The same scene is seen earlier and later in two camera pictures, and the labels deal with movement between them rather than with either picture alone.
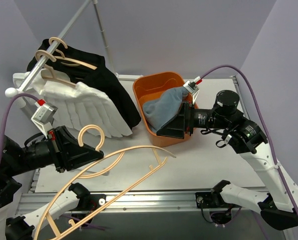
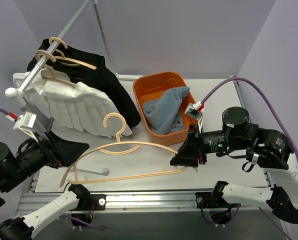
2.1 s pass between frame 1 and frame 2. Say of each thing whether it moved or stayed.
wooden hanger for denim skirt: moved
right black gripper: moved
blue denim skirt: stayed
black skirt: stayed
